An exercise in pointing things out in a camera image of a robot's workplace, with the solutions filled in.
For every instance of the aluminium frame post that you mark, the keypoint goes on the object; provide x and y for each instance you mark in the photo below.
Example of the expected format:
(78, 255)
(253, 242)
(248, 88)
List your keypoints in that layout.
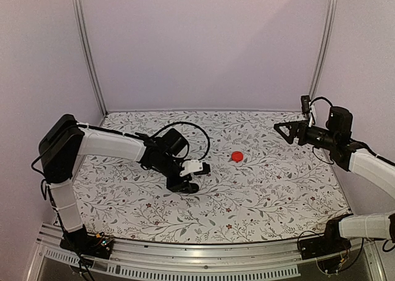
(88, 56)
(328, 22)

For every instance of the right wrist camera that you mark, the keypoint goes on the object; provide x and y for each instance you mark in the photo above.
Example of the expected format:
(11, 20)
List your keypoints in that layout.
(308, 109)

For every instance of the left aluminium frame post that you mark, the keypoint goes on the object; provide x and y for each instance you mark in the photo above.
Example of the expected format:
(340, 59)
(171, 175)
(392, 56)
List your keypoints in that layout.
(88, 56)

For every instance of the red earbud charging case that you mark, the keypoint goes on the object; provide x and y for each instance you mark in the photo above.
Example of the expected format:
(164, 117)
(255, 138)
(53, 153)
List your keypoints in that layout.
(237, 156)

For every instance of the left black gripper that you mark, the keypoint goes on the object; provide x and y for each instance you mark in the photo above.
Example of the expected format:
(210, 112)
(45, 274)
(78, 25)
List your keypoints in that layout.
(181, 185)

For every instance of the aluminium front rail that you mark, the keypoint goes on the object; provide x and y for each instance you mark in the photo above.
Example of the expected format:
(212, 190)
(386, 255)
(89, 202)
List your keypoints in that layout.
(141, 260)

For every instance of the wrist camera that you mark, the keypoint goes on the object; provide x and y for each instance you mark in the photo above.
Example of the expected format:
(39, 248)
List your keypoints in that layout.
(308, 109)
(194, 167)

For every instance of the floral patterned table mat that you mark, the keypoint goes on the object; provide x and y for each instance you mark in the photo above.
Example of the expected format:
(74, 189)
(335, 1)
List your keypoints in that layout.
(278, 191)

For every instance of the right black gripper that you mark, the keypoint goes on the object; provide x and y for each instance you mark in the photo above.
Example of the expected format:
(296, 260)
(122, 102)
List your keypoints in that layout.
(294, 130)

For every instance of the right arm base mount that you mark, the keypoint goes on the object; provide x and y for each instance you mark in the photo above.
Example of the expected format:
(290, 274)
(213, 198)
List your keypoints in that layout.
(322, 245)

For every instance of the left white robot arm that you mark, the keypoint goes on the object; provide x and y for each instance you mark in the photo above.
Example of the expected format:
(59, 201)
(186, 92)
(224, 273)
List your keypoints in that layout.
(69, 141)

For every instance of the right aluminium frame post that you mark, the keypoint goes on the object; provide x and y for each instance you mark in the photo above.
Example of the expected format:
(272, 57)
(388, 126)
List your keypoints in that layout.
(328, 22)

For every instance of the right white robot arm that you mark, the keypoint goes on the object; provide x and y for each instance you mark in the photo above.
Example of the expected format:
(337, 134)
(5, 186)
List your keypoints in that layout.
(352, 156)

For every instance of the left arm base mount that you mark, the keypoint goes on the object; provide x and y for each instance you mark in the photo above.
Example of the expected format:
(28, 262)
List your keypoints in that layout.
(81, 242)

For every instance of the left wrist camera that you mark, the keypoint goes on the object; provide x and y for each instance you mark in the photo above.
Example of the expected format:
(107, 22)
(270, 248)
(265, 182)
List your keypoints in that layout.
(194, 167)

